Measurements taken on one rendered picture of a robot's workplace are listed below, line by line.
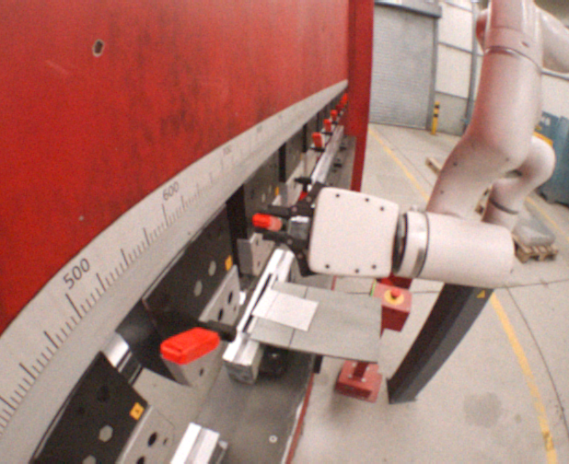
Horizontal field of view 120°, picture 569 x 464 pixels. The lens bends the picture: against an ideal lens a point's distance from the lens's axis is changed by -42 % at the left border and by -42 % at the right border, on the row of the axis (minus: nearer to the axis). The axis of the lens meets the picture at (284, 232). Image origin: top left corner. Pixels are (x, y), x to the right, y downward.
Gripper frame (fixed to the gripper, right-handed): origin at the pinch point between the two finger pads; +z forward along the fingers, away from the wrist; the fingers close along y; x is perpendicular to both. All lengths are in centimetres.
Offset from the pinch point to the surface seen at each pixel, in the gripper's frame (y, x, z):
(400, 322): 25, 63, -34
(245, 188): -3.7, -2.6, 3.7
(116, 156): -1.3, -23.7, 3.9
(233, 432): 43.4, 10.8, 5.1
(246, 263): 6.2, 4.4, 4.5
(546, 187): -171, 406, -408
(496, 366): 66, 128, -132
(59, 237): 3.6, -26.9, 3.9
